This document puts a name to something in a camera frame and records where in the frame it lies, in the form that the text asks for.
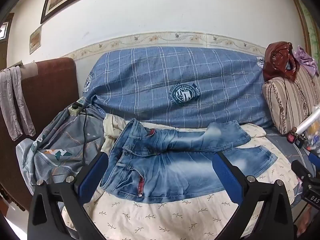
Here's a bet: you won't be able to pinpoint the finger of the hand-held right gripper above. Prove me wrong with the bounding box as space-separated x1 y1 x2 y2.
291 159 313 180
308 152 320 166

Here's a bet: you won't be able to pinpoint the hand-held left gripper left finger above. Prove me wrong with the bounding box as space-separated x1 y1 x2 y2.
27 152 109 240

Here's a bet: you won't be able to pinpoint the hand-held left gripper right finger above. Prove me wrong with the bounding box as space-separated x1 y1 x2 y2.
212 151 294 240

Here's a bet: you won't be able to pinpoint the light blue denim pants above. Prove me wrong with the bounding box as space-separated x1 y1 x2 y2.
100 118 278 204

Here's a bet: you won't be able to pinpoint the grey blue seat cover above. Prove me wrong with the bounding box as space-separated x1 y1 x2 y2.
265 127 316 172

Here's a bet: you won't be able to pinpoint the clear plastic wrap roll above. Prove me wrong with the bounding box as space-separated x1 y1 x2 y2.
296 106 320 134

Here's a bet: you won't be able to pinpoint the grey patterned cloth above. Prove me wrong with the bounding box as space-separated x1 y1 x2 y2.
16 104 107 195

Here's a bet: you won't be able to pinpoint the beige striped floral cushion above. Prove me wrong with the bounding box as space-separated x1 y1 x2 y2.
262 65 320 135

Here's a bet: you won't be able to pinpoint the cream leaf print sheet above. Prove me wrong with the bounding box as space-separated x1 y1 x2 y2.
61 114 304 240

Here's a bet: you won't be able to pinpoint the white power strip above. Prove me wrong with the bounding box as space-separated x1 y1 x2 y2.
68 99 85 117

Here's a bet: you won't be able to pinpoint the purple cloth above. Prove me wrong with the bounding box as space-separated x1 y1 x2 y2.
293 46 319 77

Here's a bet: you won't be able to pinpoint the brown upholstered chair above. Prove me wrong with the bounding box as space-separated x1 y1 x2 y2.
0 57 80 212

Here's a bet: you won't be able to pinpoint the red-brown shiny cloth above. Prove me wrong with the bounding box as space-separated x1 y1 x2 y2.
262 41 300 82

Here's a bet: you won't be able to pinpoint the grey hanging cloth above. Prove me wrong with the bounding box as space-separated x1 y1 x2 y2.
0 66 37 141

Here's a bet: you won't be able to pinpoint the blue plaid blanket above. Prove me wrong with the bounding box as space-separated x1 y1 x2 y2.
82 46 274 128

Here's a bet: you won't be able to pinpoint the beige tape patch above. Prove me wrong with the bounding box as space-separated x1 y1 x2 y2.
21 62 38 78

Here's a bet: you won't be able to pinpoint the wooden framed window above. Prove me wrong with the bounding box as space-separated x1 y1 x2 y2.
0 12 14 46

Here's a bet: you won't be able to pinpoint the black power cable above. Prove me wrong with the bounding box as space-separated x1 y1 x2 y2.
79 107 88 168

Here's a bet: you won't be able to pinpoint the small framed wall picture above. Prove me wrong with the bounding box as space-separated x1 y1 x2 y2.
29 25 42 55

